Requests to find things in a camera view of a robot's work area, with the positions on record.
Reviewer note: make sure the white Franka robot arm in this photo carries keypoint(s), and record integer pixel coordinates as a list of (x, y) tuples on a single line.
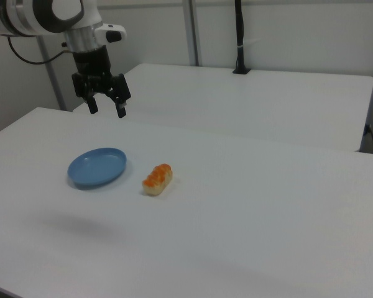
[(25, 15)]

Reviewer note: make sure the orange-topped bread loaf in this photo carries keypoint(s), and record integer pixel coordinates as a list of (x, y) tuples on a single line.
[(157, 180)]

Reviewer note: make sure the black pole with base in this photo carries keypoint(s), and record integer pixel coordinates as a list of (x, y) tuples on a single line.
[(240, 37)]

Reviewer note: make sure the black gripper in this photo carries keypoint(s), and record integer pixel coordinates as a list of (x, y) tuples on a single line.
[(91, 62)]

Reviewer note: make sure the grey metal wall post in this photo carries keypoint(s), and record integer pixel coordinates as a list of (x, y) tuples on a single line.
[(51, 77), (192, 31)]

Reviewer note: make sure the white side table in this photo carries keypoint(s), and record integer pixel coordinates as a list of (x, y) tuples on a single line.
[(242, 105)]

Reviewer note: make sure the blue round plate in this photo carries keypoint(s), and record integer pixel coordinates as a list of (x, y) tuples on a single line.
[(96, 167)]

